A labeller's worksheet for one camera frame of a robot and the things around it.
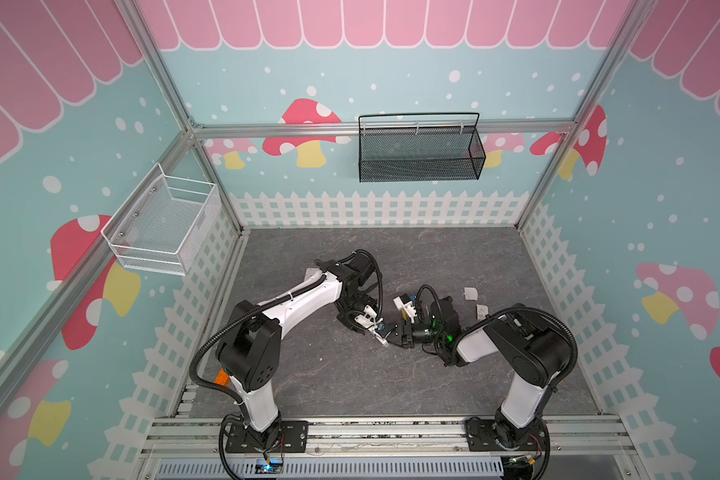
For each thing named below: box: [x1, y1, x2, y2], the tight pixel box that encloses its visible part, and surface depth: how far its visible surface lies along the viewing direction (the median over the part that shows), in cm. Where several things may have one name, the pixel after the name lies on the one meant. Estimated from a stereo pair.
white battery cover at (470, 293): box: [462, 287, 479, 301], surface depth 102 cm
